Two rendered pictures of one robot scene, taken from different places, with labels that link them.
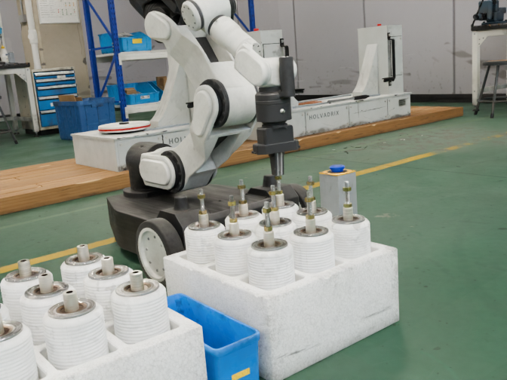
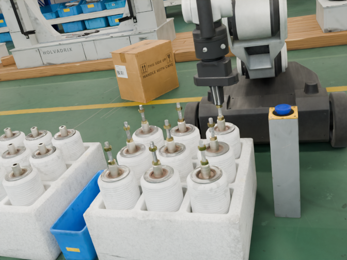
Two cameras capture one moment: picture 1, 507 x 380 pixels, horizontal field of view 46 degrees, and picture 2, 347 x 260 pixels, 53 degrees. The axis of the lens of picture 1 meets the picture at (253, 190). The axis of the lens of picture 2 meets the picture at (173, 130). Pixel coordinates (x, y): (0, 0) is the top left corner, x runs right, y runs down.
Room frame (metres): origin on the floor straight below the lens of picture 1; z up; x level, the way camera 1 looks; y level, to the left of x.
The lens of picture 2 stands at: (0.92, -0.77, 0.70)
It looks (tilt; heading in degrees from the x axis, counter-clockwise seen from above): 25 degrees down; 58
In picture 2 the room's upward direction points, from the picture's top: 11 degrees counter-clockwise
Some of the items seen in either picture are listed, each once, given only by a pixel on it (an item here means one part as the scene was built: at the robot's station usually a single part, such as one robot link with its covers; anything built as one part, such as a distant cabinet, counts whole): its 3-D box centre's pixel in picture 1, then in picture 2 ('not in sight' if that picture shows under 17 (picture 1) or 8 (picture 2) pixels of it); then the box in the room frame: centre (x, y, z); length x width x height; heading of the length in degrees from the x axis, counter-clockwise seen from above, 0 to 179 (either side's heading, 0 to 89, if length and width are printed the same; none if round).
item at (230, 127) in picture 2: (280, 205); (221, 128); (1.51, -0.07, 0.25); 0.08 x 0.08 x 0.01
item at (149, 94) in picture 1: (133, 93); not in sight; (6.54, 1.20, 0.36); 0.50 x 0.38 x 0.21; 40
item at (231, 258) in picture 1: (238, 274); (139, 177); (1.27, 0.05, 0.16); 0.10 x 0.10 x 0.18
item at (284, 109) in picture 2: (336, 169); (283, 110); (1.58, -0.23, 0.32); 0.04 x 0.04 x 0.02
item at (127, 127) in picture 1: (124, 127); not in sight; (3.55, 0.73, 0.29); 0.30 x 0.30 x 0.06
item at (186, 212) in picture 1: (185, 193); (263, 79); (2.02, 0.23, 0.19); 0.64 x 0.52 x 0.33; 39
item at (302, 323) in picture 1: (280, 288); (182, 197); (1.34, -0.04, 0.09); 0.39 x 0.39 x 0.18; 38
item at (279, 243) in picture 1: (269, 245); (115, 174); (1.18, -0.02, 0.25); 0.08 x 0.08 x 0.01
